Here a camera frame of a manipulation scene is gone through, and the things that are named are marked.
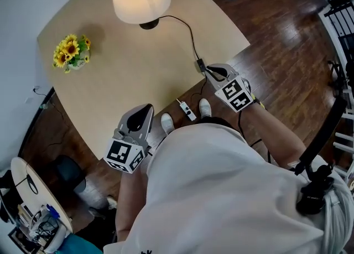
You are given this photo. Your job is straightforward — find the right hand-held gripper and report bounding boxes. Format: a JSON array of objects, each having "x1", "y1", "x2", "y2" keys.
[{"x1": 205, "y1": 63, "x2": 257, "y2": 113}]

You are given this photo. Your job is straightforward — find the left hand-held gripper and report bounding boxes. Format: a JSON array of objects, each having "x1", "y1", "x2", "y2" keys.
[{"x1": 103, "y1": 103, "x2": 155, "y2": 175}]

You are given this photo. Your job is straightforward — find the black lamp cable with switch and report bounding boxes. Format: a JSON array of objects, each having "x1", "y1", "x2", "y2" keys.
[{"x1": 157, "y1": 14, "x2": 209, "y2": 110}]

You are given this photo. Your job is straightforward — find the person's right forearm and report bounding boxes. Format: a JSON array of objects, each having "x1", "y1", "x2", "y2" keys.
[{"x1": 242, "y1": 100, "x2": 308, "y2": 170}]

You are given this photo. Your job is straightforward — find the person's left forearm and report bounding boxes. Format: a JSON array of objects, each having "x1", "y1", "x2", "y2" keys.
[{"x1": 114, "y1": 147, "x2": 155, "y2": 247}]

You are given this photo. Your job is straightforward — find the person's left white shoe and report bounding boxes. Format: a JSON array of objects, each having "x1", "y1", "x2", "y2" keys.
[{"x1": 160, "y1": 112, "x2": 175, "y2": 135}]

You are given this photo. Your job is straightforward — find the person's white shoe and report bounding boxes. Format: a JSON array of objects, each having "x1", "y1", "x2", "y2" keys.
[
  {"x1": 199, "y1": 98, "x2": 212, "y2": 118},
  {"x1": 160, "y1": 112, "x2": 175, "y2": 135}
]

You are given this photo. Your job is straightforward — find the person's right white shoe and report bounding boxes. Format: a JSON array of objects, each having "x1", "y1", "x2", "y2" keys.
[{"x1": 199, "y1": 98, "x2": 212, "y2": 118}]

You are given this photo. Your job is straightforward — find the person's dark trousers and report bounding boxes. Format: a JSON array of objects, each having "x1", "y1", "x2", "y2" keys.
[{"x1": 199, "y1": 116, "x2": 240, "y2": 135}]

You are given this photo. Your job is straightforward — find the white power strip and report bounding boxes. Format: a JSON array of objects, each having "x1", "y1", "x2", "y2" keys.
[{"x1": 175, "y1": 99, "x2": 197, "y2": 122}]

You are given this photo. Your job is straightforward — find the black office chair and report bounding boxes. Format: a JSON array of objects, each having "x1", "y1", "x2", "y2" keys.
[{"x1": 53, "y1": 154, "x2": 87, "y2": 193}]

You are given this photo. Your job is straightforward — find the sunflowers in white pot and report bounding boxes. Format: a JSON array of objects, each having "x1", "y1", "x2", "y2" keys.
[{"x1": 51, "y1": 33, "x2": 92, "y2": 74}]

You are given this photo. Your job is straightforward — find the person's white shirt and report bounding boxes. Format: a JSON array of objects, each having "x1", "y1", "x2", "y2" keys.
[{"x1": 102, "y1": 123, "x2": 354, "y2": 254}]

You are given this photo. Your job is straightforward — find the round light side table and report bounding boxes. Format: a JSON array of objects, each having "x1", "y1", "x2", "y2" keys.
[{"x1": 10, "y1": 156, "x2": 74, "y2": 236}]

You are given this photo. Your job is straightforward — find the black metal railing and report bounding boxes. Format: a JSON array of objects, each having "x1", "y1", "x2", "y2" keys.
[{"x1": 317, "y1": 0, "x2": 354, "y2": 67}]

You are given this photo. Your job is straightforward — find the black harness device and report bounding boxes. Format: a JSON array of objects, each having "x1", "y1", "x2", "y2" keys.
[{"x1": 295, "y1": 164, "x2": 336, "y2": 216}]

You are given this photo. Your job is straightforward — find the yellow green wrist strap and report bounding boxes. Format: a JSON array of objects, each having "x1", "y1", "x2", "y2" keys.
[{"x1": 250, "y1": 95, "x2": 266, "y2": 110}]

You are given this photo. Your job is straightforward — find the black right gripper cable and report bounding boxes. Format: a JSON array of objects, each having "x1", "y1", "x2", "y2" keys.
[{"x1": 237, "y1": 110, "x2": 274, "y2": 163}]

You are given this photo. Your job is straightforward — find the black shoulder strap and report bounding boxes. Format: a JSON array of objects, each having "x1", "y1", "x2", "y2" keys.
[{"x1": 294, "y1": 97, "x2": 348, "y2": 175}]

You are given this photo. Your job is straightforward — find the black cable bundle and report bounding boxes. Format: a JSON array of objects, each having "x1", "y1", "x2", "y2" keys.
[{"x1": 27, "y1": 210, "x2": 61, "y2": 246}]

